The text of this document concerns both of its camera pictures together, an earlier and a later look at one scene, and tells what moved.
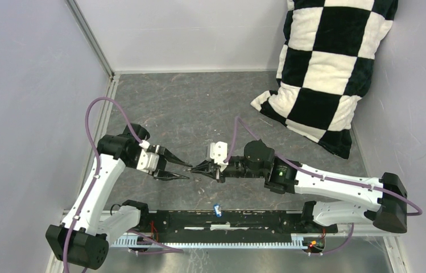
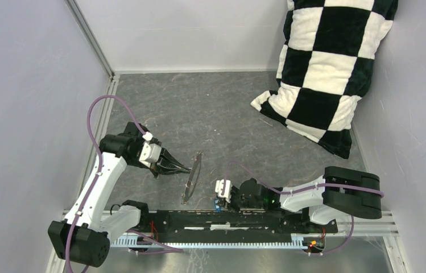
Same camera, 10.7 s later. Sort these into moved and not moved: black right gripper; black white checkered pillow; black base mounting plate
Moved: black right gripper
Not moved: black base mounting plate; black white checkered pillow
